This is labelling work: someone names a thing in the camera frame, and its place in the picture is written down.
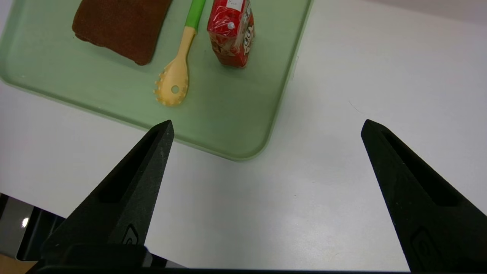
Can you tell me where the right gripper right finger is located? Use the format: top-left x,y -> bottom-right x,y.
361,119 -> 487,272

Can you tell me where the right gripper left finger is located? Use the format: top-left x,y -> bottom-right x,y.
40,120 -> 175,263

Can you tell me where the yellow pasta spoon green handle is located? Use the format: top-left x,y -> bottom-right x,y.
154,0 -> 206,107

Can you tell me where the brown towel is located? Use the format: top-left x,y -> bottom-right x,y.
72,0 -> 172,66

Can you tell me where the red drink carton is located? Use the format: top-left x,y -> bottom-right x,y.
207,0 -> 255,68

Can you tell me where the light green plastic tray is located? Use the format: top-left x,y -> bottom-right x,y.
0,0 -> 314,161

